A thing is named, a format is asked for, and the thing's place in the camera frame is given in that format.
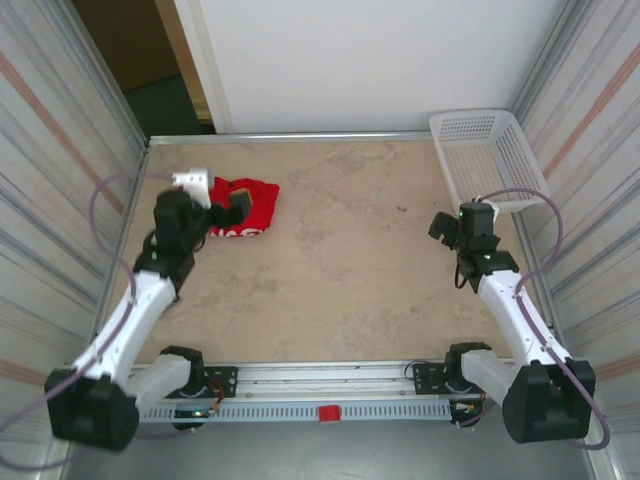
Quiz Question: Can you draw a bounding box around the red t-shirt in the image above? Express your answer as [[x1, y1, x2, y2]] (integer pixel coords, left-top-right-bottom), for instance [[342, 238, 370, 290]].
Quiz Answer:
[[207, 177, 280, 240]]

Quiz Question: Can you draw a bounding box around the white perforated plastic basket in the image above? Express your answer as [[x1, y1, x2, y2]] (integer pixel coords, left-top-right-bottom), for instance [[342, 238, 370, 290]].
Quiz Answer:
[[428, 108, 551, 215]]

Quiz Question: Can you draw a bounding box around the small circuit board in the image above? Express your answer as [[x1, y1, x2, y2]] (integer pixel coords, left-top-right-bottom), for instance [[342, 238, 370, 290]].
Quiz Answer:
[[451, 399, 485, 420], [172, 407, 221, 420]]

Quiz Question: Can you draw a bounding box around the brown cardboard box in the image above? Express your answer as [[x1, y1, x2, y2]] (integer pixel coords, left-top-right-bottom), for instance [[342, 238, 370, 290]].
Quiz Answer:
[[72, 0, 181, 94]]

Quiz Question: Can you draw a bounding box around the white door frame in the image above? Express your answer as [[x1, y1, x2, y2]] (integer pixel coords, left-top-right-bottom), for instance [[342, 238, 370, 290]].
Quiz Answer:
[[154, 0, 236, 135]]

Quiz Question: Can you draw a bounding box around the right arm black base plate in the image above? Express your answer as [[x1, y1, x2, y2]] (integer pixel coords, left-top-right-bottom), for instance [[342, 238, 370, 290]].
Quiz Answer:
[[407, 359, 454, 397]]

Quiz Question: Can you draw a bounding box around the aluminium enclosure post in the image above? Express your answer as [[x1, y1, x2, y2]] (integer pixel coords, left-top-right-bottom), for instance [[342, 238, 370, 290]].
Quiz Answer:
[[509, 0, 584, 131], [62, 0, 151, 151]]

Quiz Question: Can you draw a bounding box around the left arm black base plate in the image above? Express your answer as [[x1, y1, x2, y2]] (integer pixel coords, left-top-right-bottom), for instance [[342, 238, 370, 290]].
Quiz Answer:
[[199, 366, 239, 399]]

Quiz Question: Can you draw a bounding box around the aluminium mounting rail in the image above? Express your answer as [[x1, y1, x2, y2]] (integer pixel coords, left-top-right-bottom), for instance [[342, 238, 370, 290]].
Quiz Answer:
[[119, 355, 506, 401]]

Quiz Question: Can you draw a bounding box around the slotted grey cable duct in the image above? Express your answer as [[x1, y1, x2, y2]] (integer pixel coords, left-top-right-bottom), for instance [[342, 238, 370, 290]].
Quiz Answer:
[[139, 402, 454, 425]]

